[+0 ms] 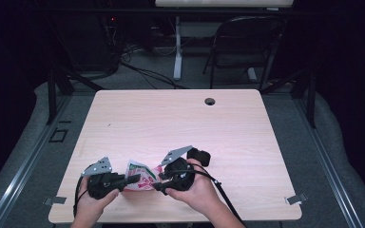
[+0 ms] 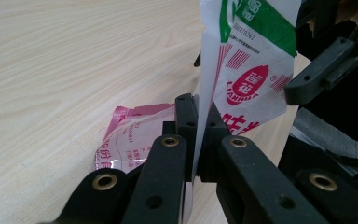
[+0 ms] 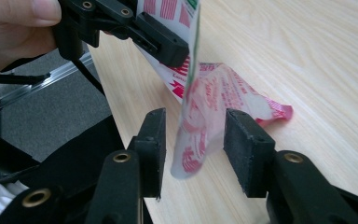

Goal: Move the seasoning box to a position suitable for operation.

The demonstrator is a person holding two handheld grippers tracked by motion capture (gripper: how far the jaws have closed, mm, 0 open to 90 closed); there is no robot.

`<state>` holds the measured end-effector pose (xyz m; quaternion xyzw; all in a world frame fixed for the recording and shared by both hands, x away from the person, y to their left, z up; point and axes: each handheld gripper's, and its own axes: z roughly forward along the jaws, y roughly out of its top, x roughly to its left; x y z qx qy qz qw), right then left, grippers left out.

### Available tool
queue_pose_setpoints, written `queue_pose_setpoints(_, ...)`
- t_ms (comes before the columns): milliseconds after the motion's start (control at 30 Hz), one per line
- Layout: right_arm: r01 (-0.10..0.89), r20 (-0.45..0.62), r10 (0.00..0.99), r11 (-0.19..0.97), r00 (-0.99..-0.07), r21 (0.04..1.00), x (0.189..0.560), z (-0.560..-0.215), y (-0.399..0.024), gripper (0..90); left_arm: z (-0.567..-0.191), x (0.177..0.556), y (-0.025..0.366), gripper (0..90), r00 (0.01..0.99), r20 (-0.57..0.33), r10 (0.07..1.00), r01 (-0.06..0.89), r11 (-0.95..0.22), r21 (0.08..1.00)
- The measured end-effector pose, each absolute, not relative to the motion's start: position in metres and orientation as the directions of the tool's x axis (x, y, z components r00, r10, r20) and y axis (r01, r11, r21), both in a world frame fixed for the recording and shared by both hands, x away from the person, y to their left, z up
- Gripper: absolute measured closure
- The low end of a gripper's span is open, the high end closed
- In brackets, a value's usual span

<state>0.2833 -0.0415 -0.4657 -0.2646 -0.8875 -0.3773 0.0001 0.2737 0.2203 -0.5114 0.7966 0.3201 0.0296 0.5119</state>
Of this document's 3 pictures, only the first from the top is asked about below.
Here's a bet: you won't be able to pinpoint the dark equipment with red light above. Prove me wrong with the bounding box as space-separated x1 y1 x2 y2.
55 12 122 73

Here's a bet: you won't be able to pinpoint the person's right hand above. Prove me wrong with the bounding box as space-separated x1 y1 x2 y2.
165 160 222 217

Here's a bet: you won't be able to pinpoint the black metal stand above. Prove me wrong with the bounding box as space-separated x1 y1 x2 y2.
45 63 105 125
260 67 317 129

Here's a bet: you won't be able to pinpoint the grey metal table clip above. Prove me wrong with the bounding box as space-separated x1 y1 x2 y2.
43 196 68 206
284 193 308 205

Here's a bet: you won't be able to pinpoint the black folding chair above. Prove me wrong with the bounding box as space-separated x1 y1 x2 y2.
202 15 286 92

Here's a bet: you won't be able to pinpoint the right hand-held gripper cable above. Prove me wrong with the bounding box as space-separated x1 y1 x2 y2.
170 169 245 228

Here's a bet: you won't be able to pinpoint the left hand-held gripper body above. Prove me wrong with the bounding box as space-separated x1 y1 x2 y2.
81 156 127 200

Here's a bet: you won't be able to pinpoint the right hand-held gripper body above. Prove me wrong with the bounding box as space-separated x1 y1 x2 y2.
160 144 196 192

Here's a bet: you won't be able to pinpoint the black floor cables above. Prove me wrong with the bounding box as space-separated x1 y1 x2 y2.
119 47 188 90

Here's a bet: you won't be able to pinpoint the aluminium floor rail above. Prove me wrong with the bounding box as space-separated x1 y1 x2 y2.
293 97 364 228
0 94 73 228

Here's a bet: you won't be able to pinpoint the clear jar with black lid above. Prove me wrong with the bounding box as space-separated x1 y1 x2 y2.
186 147 212 168

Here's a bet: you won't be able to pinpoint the person's left hand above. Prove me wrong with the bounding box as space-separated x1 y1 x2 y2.
74 184 121 222

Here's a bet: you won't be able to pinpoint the pink printed plastic bag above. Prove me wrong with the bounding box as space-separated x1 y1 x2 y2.
125 160 164 192

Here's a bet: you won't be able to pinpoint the white desk leg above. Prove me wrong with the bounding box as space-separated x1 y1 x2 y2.
173 16 184 82

